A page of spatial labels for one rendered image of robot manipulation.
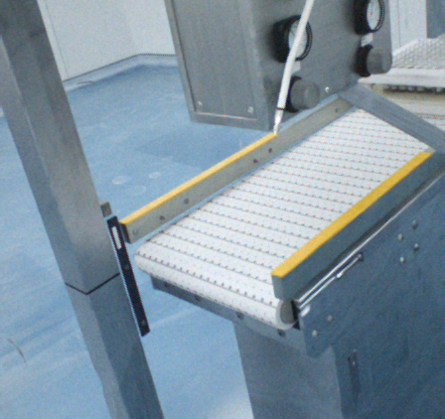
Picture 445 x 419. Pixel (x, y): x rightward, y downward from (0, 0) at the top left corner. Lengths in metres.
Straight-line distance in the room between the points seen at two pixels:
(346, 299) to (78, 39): 5.68
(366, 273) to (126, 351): 0.37
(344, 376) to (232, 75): 0.52
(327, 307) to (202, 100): 0.30
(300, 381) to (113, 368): 0.28
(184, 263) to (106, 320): 0.16
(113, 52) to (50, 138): 5.77
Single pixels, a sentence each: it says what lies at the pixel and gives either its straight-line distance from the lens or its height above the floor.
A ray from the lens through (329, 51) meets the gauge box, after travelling 0.60.
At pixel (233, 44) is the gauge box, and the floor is 1.20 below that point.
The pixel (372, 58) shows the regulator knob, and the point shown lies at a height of 1.14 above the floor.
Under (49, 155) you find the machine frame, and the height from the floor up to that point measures 1.07.
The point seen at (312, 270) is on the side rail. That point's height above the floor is 0.92.
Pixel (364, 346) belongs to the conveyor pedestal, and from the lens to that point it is 0.96.
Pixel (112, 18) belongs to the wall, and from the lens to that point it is 6.53.
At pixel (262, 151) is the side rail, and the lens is 1.01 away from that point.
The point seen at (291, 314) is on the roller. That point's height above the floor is 0.88.
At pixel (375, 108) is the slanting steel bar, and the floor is 1.06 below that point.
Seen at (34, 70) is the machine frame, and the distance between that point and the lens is 0.75.
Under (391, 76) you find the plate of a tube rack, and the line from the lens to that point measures 1.15.
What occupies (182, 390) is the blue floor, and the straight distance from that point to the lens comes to 1.96.
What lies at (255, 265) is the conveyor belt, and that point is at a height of 0.91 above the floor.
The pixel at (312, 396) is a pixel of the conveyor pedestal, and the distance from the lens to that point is 0.97.
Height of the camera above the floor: 1.30
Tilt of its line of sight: 25 degrees down
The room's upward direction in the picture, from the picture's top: 12 degrees counter-clockwise
